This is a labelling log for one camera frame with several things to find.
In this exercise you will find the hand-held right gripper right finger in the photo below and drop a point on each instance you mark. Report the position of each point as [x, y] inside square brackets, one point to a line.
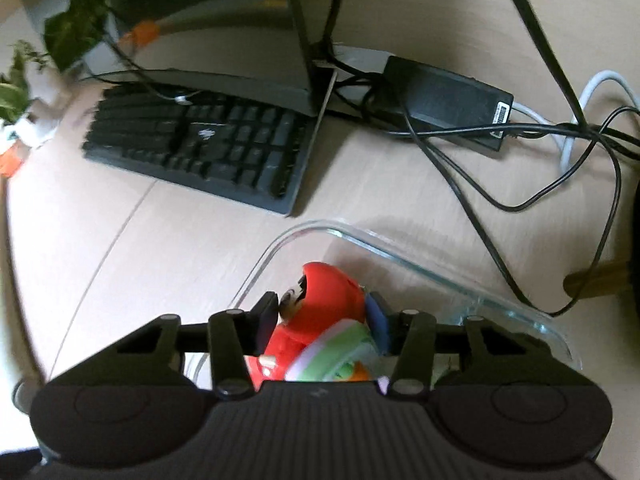
[380, 322]

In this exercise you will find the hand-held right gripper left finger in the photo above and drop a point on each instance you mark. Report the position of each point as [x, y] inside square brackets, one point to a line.
[266, 321]

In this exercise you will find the red toy figure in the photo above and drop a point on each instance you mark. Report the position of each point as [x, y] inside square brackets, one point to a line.
[325, 295]

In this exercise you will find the clear glass divided container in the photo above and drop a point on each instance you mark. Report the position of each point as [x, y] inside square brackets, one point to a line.
[440, 290]

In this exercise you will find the wooden desktop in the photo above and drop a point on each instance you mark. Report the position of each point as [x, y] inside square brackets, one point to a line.
[150, 240]

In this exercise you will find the black desktop monitor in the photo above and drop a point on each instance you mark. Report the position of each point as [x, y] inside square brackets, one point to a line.
[210, 25]

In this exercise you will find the black keyboard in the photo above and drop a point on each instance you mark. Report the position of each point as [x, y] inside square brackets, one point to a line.
[200, 145]

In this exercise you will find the black speaker with wooden legs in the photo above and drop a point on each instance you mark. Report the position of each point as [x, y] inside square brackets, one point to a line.
[600, 280]

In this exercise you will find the black power adapter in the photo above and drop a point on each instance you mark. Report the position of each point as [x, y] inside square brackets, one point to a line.
[440, 95]

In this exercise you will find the white and orange plant pot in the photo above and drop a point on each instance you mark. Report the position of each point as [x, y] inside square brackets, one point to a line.
[30, 132]

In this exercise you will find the green leafy plant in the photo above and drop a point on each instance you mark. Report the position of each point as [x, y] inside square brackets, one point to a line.
[75, 35]

